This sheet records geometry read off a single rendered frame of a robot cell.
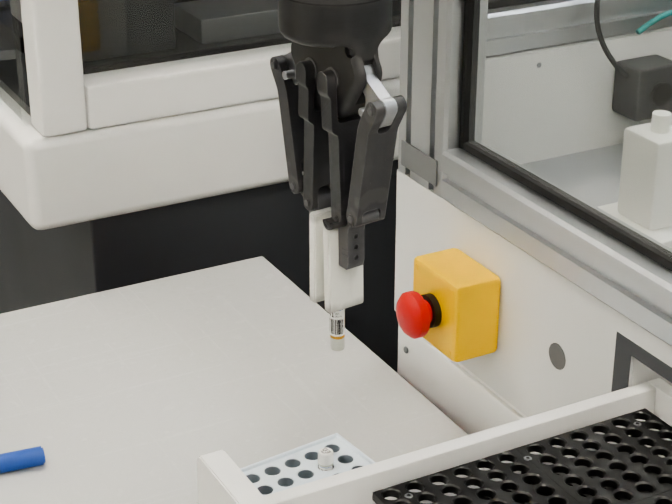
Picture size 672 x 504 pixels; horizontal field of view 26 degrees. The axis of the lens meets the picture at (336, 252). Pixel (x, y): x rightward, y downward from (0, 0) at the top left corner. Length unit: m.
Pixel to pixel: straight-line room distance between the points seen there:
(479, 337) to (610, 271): 0.18
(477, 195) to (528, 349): 0.14
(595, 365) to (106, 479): 0.41
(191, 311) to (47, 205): 0.20
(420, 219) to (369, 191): 0.34
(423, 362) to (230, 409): 0.19
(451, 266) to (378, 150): 0.29
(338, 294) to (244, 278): 0.52
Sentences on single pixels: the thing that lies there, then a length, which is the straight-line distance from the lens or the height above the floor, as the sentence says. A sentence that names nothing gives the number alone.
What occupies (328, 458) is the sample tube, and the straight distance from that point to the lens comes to 1.16.
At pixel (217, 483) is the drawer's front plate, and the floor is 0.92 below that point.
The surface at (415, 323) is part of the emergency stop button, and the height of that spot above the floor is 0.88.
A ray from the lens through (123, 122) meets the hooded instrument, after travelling 1.57.
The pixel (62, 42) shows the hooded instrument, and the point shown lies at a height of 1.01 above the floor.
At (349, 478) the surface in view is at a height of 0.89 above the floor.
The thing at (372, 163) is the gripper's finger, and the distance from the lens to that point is 0.96.
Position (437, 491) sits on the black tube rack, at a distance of 0.95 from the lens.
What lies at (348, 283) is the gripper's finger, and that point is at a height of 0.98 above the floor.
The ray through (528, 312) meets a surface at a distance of 1.19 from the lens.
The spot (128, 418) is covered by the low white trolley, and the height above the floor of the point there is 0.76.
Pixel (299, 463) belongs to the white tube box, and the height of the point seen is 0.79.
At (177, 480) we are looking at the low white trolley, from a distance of 1.22.
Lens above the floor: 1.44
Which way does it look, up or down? 25 degrees down
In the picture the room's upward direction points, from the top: straight up
